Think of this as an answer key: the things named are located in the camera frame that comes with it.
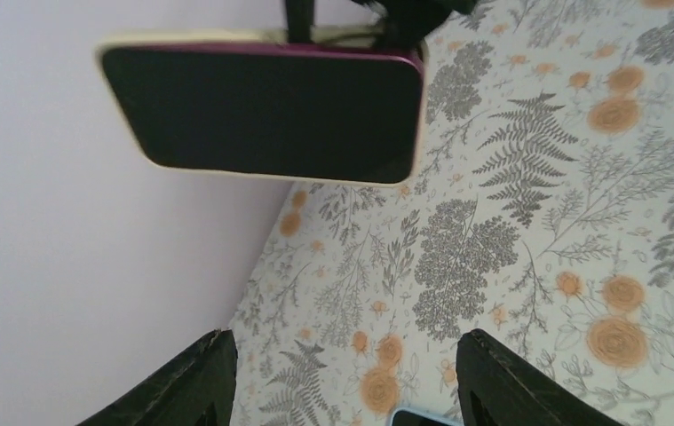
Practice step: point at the floral patterned table mat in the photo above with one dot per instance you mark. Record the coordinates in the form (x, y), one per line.
(542, 211)

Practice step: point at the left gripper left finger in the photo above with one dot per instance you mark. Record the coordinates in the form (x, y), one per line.
(196, 387)

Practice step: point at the phone in blue case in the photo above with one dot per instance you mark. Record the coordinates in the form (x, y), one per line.
(409, 416)

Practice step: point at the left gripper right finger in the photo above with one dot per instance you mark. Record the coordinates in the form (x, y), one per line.
(498, 387)

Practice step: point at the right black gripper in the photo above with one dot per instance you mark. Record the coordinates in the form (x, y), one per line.
(404, 23)

